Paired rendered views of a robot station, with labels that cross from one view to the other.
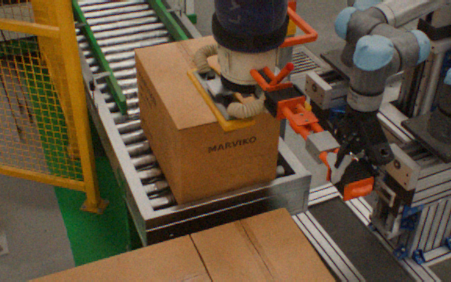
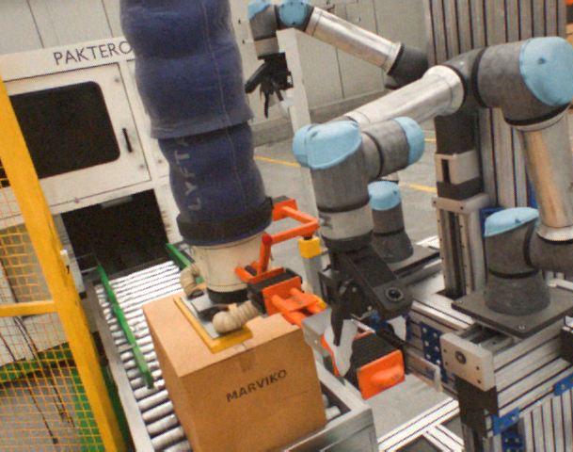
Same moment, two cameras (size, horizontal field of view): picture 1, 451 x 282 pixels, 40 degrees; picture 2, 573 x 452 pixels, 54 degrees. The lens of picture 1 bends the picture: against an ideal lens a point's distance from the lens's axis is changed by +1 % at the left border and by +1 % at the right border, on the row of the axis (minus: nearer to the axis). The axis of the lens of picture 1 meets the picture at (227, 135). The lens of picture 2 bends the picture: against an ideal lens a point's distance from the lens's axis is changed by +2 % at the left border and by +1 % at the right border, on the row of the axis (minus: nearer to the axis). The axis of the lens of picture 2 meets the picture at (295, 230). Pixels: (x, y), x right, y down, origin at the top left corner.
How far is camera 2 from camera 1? 0.66 m
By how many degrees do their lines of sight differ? 19
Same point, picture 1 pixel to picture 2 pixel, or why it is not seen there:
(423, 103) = (475, 280)
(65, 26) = (59, 295)
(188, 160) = (202, 417)
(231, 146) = (256, 387)
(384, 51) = (343, 130)
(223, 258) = not seen: outside the picture
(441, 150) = (512, 323)
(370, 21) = not seen: hidden behind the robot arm
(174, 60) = not seen: hidden behind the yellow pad
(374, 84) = (347, 189)
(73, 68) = (78, 343)
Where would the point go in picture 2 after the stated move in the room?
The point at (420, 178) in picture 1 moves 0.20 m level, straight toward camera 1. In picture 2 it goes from (497, 369) to (496, 427)
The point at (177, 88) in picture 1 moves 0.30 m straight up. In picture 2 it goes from (183, 331) to (159, 244)
